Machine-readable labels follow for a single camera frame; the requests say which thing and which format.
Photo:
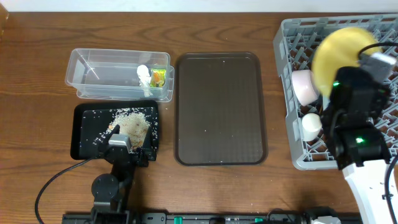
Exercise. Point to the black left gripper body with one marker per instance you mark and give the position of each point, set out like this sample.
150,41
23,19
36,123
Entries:
134,154

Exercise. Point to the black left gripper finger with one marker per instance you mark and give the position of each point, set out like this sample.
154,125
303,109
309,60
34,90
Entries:
148,146
108,136

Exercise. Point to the orange green snack wrapper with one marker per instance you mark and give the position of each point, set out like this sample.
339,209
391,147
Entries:
157,77

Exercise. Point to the white cup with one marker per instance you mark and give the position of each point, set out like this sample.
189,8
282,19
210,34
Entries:
311,126

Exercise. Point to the pink white bowl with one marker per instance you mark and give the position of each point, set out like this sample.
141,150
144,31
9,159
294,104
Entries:
304,89

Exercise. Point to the yellow plate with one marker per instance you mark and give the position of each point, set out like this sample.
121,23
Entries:
337,50

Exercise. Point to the blue bowl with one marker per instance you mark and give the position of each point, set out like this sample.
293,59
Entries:
325,102

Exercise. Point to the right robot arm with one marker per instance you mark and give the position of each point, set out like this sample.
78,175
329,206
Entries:
358,146

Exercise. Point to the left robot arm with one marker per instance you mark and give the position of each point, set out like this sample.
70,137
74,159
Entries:
111,191

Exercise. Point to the black waste tray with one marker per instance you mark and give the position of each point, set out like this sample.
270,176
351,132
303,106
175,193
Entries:
86,127

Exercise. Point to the clear plastic waste bin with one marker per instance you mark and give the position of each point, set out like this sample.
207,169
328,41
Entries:
110,74

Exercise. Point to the grey dishwasher rack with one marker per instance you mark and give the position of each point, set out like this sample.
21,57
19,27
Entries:
294,46

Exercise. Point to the spilled rice pile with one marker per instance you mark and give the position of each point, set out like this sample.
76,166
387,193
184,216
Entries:
133,122

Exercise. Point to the dark brown serving tray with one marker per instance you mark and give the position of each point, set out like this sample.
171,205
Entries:
219,110

